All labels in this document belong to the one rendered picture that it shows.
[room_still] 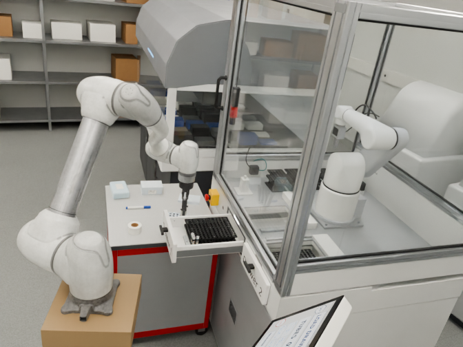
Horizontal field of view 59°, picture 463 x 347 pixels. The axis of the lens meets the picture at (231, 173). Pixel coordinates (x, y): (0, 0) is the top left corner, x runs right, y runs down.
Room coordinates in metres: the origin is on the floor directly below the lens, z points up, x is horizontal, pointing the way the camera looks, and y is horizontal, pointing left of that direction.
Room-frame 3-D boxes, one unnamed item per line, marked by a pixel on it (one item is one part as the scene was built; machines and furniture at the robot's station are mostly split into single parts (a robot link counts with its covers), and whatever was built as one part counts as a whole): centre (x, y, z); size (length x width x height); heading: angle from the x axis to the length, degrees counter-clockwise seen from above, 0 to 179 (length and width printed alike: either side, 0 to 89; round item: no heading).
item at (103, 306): (1.14, 0.46, 0.89); 0.22 x 0.18 x 0.06; 7
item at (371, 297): (1.85, -0.51, 0.87); 1.02 x 0.95 x 0.14; 21
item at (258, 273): (1.42, -0.16, 0.87); 0.29 x 0.02 x 0.11; 21
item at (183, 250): (1.67, 0.06, 0.86); 0.40 x 0.26 x 0.06; 111
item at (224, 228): (1.67, 0.06, 0.87); 0.22 x 0.18 x 0.06; 111
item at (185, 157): (1.86, 0.24, 1.18); 0.13 x 0.11 x 0.16; 68
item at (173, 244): (1.60, 0.25, 0.87); 0.29 x 0.02 x 0.11; 21
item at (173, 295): (1.99, 0.38, 0.38); 0.62 x 0.58 x 0.76; 21
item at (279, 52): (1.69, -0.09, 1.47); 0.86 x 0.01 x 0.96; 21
